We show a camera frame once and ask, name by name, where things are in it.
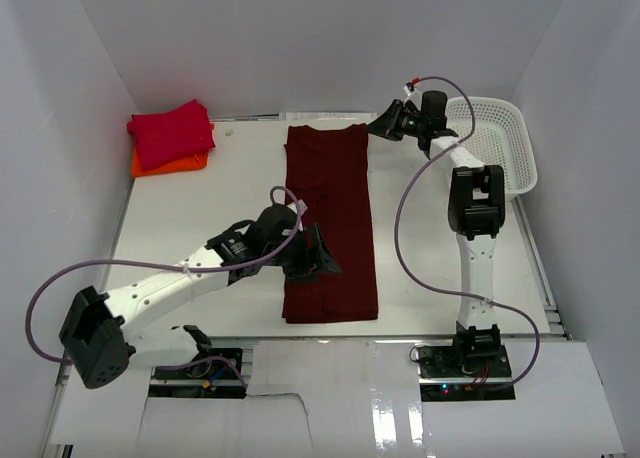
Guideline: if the dark red t-shirt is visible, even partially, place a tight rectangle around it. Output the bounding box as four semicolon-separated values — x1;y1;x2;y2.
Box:
282;124;379;324

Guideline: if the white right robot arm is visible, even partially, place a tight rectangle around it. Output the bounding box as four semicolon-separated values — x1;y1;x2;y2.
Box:
368;91;506;380

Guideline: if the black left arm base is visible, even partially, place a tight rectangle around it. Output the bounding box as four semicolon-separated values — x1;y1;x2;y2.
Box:
148;360;246;399

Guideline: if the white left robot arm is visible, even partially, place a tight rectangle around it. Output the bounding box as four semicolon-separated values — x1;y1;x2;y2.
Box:
59;204;341;389

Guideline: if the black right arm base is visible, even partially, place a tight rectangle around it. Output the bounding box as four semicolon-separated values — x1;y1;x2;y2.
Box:
408;344;516;403

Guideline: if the white perforated plastic basket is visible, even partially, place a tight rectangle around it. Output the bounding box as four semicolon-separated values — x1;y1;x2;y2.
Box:
464;97;538;201

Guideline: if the folded orange t-shirt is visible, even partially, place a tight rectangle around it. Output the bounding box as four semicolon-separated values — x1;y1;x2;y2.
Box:
127;122;216;178

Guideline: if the folded bright red t-shirt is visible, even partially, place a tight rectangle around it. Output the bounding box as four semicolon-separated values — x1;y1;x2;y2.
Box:
127;100;215;178

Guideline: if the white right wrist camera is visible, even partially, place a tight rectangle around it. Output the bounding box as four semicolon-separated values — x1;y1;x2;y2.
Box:
403;80;422;109

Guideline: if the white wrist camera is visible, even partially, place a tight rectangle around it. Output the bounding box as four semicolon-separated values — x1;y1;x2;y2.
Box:
287;199;308;215
403;80;422;109

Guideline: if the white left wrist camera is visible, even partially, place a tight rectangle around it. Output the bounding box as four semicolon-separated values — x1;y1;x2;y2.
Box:
287;199;308;215

